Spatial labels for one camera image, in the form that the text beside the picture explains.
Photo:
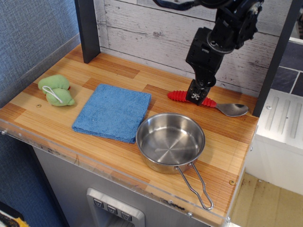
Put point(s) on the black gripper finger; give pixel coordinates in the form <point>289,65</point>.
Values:
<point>204,93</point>
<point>195,94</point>

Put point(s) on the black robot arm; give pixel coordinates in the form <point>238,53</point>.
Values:
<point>235,23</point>

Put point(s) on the dark grey left post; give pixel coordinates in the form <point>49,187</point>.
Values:
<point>88,30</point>

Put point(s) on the grey toy dispenser panel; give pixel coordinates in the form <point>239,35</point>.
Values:
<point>110,212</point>

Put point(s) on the dark grey right post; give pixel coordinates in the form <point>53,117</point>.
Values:
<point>278,54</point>

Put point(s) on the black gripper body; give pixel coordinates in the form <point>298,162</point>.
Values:
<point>204,60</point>

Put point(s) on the dark grey post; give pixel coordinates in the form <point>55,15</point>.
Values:
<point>278,54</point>
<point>88,30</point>

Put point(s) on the blue folded cloth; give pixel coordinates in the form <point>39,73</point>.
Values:
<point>113,113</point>

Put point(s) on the green plush toy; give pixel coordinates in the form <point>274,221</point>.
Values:
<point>56,89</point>

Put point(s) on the red handled metal spoon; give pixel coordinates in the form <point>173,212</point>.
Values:
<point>231,110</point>

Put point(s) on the yellow black object corner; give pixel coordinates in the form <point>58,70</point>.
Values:
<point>9,217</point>

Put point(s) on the steel pan with wire handle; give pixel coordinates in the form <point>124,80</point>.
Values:
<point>171,143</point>

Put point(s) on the white ribbed appliance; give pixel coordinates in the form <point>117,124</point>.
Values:
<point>276,153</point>

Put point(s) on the clear acrylic edge guard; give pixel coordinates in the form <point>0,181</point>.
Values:
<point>221,161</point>

